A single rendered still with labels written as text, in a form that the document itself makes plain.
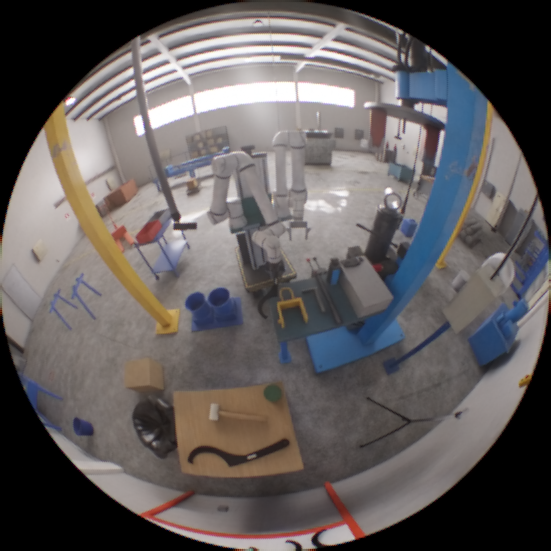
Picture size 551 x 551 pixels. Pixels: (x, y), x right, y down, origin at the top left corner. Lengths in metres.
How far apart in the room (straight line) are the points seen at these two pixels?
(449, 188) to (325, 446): 2.26
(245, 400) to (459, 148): 1.72
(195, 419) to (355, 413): 1.57
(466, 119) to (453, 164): 0.26
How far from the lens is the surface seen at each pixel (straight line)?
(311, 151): 9.23
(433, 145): 1.45
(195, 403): 1.24
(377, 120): 1.37
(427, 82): 1.33
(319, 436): 2.10
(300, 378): 2.08
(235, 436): 1.16
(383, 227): 1.51
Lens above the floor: 2.05
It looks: 47 degrees down
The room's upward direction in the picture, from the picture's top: 6 degrees counter-clockwise
